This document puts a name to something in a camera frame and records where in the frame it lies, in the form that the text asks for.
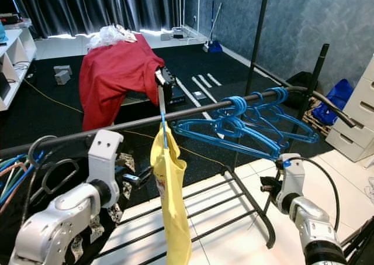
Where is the yellow garment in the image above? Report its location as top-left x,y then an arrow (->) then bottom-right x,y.
150,122 -> 193,265

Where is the blue plastic hanger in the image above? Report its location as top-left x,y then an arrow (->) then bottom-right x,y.
172,97 -> 287,160
219,98 -> 287,154
161,112 -> 170,150
260,87 -> 320,140
245,91 -> 320,144

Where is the black hanger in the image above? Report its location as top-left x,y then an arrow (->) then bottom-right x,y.
27,135 -> 94,197

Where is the black metal clothes rack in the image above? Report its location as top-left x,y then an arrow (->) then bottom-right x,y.
0,0 -> 360,265

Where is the red cloth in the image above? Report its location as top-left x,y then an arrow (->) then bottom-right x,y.
79,34 -> 165,131

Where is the white drawer cabinet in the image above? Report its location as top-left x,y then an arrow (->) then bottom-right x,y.
324,54 -> 374,163

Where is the black backpack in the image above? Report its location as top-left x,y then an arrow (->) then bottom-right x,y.
286,71 -> 319,93

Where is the blue bag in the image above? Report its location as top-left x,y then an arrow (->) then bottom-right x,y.
313,79 -> 354,125

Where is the white plastic bag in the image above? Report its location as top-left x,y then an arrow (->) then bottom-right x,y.
88,24 -> 135,49

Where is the small grey device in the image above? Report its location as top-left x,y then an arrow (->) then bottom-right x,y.
161,29 -> 191,42

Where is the white shelf unit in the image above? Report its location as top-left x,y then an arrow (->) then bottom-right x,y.
0,20 -> 37,111

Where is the black curtain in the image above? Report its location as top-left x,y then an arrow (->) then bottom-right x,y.
9,0 -> 188,37

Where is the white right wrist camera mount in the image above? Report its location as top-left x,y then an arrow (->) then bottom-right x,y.
280,154 -> 306,195

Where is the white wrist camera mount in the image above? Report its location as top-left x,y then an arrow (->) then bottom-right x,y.
86,129 -> 124,183
280,154 -> 306,195

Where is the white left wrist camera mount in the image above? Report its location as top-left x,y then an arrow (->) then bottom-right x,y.
86,129 -> 124,183

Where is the thin blue wire hanger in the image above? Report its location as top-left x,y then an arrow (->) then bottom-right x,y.
0,153 -> 45,207

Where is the green wire hanger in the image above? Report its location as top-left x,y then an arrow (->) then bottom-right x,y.
0,153 -> 30,175

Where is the blue long-handled dustpan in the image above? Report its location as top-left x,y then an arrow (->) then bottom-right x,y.
207,1 -> 224,53

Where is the grey-handled broom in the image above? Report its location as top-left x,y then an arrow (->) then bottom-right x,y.
203,2 -> 223,50

